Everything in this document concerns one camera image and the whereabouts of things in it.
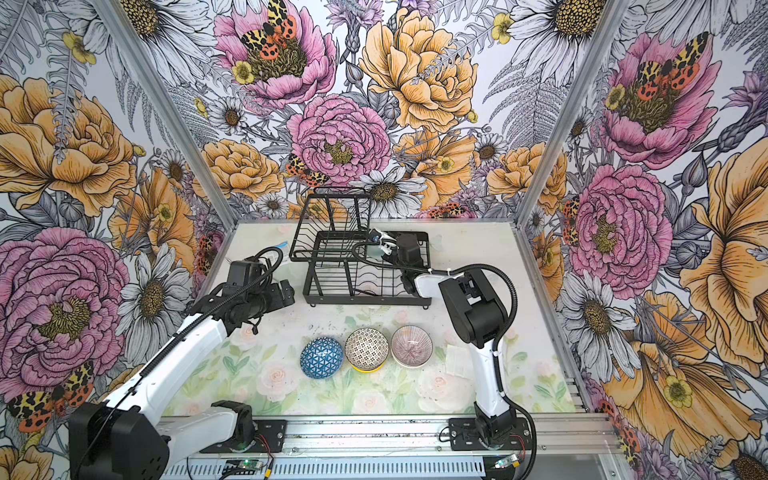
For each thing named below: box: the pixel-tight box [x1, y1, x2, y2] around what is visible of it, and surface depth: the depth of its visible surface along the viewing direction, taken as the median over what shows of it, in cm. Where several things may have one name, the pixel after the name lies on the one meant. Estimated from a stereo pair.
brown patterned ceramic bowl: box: [344, 327, 389, 373], surface depth 86 cm
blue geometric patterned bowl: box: [300, 336, 344, 379], surface depth 87 cm
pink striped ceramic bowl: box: [390, 325, 433, 369], surface depth 87 cm
